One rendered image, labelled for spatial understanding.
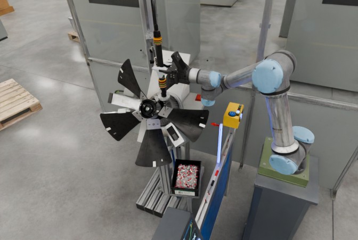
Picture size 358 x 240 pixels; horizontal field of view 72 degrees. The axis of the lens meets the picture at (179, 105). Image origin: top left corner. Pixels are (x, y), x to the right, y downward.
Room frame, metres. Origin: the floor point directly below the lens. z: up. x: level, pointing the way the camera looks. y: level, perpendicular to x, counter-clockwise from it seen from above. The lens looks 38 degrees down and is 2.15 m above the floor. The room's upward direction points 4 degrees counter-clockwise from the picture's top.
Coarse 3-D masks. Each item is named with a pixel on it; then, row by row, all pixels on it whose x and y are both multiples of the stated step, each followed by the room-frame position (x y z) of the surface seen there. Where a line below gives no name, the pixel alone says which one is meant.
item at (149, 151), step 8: (144, 136) 1.07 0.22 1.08; (152, 136) 1.08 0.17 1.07; (160, 136) 1.09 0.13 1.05; (144, 144) 1.04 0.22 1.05; (152, 144) 1.04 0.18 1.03; (160, 144) 1.06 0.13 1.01; (144, 152) 1.01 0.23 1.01; (152, 152) 1.01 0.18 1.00; (160, 152) 1.02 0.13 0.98; (168, 152) 1.03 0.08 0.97; (136, 160) 0.97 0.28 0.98; (144, 160) 0.97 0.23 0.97; (152, 160) 0.98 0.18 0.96; (168, 160) 0.99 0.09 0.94
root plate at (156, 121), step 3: (147, 120) 1.14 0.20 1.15; (150, 120) 1.15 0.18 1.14; (153, 120) 1.16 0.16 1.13; (156, 120) 1.16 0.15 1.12; (159, 120) 1.17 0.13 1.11; (147, 123) 1.13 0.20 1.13; (150, 123) 1.13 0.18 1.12; (156, 123) 1.15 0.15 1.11; (159, 123) 1.15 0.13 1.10; (147, 126) 1.11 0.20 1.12; (150, 126) 1.12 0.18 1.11; (153, 126) 1.13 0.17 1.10; (156, 126) 1.14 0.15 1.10; (159, 126) 1.14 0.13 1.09
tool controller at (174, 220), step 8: (168, 208) 0.51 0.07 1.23; (168, 216) 0.48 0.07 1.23; (176, 216) 0.47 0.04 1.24; (184, 216) 0.47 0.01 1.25; (192, 216) 0.47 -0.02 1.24; (160, 224) 0.45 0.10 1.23; (168, 224) 0.45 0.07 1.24; (176, 224) 0.44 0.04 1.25; (184, 224) 0.43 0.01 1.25; (192, 224) 0.45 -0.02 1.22; (160, 232) 0.42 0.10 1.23; (168, 232) 0.41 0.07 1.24; (176, 232) 0.41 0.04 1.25; (184, 232) 0.41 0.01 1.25; (192, 232) 0.43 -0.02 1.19
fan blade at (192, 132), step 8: (176, 112) 1.15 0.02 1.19; (184, 112) 1.15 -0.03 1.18; (192, 112) 1.14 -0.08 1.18; (200, 112) 1.13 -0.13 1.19; (208, 112) 1.13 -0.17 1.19; (168, 120) 1.09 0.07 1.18; (176, 120) 1.09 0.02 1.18; (184, 120) 1.08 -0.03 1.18; (192, 120) 1.08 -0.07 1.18; (200, 120) 1.08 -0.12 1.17; (184, 128) 1.03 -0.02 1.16; (192, 128) 1.03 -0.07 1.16; (200, 128) 1.03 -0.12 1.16; (192, 136) 0.99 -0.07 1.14
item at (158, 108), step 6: (144, 102) 1.19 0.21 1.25; (150, 102) 1.18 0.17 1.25; (156, 102) 1.19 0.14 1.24; (162, 102) 1.25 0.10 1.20; (144, 108) 1.17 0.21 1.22; (150, 108) 1.16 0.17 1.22; (156, 108) 1.14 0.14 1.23; (144, 114) 1.15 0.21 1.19; (150, 114) 1.14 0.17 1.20; (156, 114) 1.14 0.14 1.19
